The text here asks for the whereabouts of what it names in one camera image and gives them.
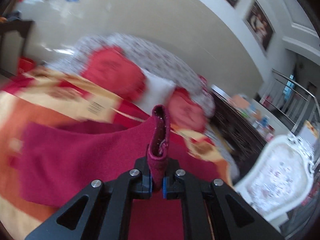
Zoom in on large red heart cushion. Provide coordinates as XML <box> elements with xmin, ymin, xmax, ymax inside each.
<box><xmin>81</xmin><ymin>46</ymin><xmax>146</xmax><ymax>101</ymax></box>

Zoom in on red bag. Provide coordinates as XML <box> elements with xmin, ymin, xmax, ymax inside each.
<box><xmin>17</xmin><ymin>56</ymin><xmax>36</xmax><ymax>75</ymax></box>

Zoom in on small red heart cushion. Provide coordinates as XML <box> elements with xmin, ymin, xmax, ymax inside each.
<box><xmin>167</xmin><ymin>88</ymin><xmax>207</xmax><ymax>133</ymax></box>

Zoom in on dark carved wooden footboard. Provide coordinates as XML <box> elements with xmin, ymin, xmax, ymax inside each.
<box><xmin>210</xmin><ymin>90</ymin><xmax>266</xmax><ymax>178</ymax></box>

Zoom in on white ornate chair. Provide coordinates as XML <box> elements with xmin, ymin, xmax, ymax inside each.
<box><xmin>234</xmin><ymin>134</ymin><xmax>314</xmax><ymax>223</ymax></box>

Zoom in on white pillow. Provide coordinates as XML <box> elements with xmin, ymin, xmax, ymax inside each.
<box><xmin>135</xmin><ymin>69</ymin><xmax>176</xmax><ymax>114</ymax></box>

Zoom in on steel stair railing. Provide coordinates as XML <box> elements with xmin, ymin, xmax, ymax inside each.
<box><xmin>259</xmin><ymin>69</ymin><xmax>319</xmax><ymax>134</ymax></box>

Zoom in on floral quilt pillow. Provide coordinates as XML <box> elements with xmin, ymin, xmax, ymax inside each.
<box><xmin>46</xmin><ymin>33</ymin><xmax>215</xmax><ymax>118</ymax></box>

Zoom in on maroon knit garment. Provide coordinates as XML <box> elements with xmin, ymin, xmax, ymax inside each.
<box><xmin>18</xmin><ymin>105</ymin><xmax>231</xmax><ymax>239</ymax></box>

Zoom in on orange cream patterned blanket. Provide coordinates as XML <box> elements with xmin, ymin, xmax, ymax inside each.
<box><xmin>0</xmin><ymin>64</ymin><xmax>235</xmax><ymax>240</ymax></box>

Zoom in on framed portrait photo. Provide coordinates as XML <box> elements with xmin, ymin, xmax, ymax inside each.
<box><xmin>244</xmin><ymin>0</ymin><xmax>275</xmax><ymax>55</ymax></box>

